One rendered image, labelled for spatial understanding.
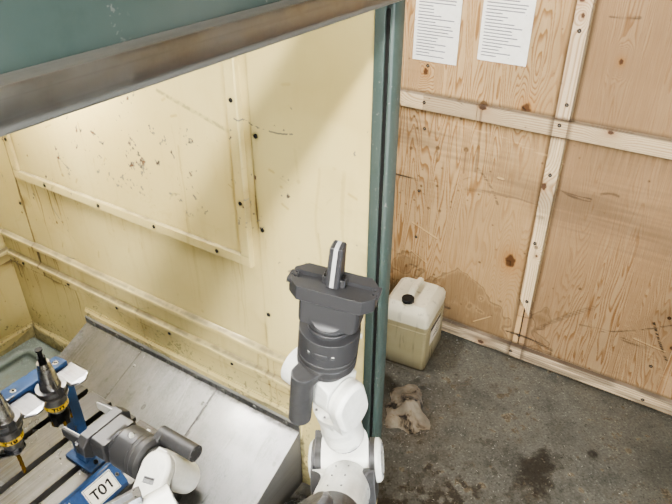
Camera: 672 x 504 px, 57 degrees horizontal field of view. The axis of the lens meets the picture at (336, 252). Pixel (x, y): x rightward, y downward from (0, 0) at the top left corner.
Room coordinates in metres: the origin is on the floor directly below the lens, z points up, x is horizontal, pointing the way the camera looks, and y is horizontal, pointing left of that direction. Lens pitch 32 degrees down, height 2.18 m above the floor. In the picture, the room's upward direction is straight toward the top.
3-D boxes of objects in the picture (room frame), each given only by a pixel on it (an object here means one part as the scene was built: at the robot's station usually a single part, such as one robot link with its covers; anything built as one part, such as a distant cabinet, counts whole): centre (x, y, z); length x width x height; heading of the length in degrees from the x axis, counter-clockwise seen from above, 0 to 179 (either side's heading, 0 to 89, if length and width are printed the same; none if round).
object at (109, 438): (0.86, 0.44, 1.18); 0.13 x 0.12 x 0.10; 147
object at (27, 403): (0.93, 0.64, 1.21); 0.07 x 0.05 x 0.01; 57
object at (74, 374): (1.02, 0.58, 1.21); 0.07 x 0.05 x 0.01; 57
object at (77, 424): (1.05, 0.63, 1.05); 0.10 x 0.05 x 0.30; 57
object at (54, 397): (0.98, 0.61, 1.21); 0.06 x 0.06 x 0.03
